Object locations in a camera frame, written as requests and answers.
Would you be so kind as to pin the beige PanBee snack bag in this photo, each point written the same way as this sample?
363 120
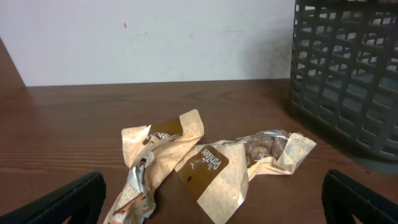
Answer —
151 153

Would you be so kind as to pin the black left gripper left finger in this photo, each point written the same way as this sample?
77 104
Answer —
80 201

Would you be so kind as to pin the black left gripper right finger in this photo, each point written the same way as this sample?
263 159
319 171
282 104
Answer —
345 200

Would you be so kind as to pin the grey plastic lattice basket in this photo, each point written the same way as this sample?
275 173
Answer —
343 77

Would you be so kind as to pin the beige snack bag with nuts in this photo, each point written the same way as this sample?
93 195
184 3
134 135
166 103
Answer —
217 175

